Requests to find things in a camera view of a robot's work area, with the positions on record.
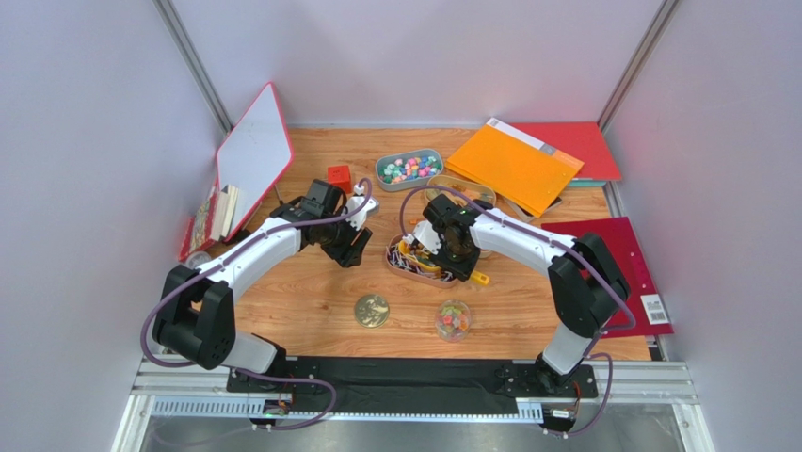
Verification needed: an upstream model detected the yellow plastic scoop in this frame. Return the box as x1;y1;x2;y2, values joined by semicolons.
395;239;456;282

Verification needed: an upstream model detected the red cube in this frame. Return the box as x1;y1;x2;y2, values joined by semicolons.
327;165;353;195

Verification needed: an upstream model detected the grey tray of round candies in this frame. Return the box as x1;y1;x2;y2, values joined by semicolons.
375;149;445;192

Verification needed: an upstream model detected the white board with red frame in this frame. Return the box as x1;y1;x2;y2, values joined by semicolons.
217;82;295;240

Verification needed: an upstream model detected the beige tray of popsicle candies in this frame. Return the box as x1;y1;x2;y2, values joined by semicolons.
424;174;497;207

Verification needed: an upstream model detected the orange folder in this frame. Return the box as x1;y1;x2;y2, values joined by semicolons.
446;118;584;217

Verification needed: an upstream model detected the aluminium rail frame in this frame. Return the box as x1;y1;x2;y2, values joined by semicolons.
113;355;714;451

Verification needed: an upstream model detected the clear plastic cup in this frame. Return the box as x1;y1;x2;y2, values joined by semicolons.
183;250;212;268

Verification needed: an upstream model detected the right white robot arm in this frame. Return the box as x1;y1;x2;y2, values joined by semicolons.
408;194;631;379

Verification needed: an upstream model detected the stack of books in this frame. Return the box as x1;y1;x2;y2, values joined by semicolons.
178;185;239;262

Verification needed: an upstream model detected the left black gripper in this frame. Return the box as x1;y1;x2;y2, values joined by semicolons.
320;205;373;268

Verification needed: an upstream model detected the dark red folder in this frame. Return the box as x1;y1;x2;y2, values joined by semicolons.
541;217;674;339

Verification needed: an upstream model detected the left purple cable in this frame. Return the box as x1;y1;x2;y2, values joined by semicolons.
138;177;374;431

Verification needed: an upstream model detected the red folder at back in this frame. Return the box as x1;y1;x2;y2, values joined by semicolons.
512;121;622;183

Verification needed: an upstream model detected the teal book under folder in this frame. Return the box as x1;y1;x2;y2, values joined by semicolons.
568;179;607;187

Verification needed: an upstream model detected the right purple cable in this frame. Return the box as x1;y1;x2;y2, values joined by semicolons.
398;185;638;439

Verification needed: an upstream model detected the gold round lid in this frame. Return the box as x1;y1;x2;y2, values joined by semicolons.
354;294;390;329

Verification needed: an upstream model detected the purple cable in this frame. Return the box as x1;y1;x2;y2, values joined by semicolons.
138;177;374;431
398;185;638;439

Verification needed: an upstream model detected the clear glass jar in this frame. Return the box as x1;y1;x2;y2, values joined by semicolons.
435;299;473;342

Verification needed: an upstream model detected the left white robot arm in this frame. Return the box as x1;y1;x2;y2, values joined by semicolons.
140;178;377;374

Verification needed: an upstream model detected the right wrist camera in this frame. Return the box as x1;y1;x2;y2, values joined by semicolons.
402;220;442;254

